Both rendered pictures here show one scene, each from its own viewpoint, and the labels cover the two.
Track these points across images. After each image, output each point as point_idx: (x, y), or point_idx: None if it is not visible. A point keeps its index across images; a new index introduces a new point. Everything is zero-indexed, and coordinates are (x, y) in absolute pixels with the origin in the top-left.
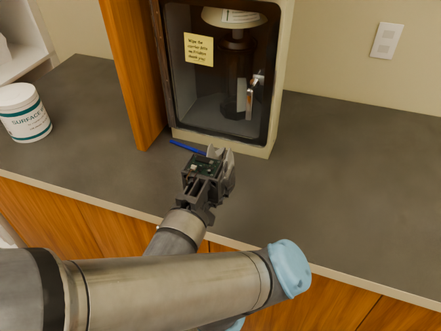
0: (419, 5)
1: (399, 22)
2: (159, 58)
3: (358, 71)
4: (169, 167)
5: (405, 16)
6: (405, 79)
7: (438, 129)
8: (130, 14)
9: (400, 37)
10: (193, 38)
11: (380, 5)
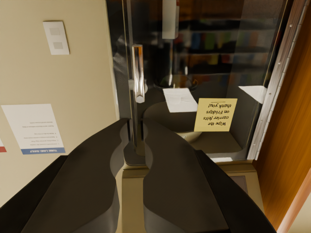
0: (50, 69)
1: (55, 55)
2: (275, 95)
3: (63, 1)
4: None
5: (54, 61)
6: (18, 1)
7: None
8: (288, 143)
9: (47, 43)
10: (218, 126)
11: (76, 66)
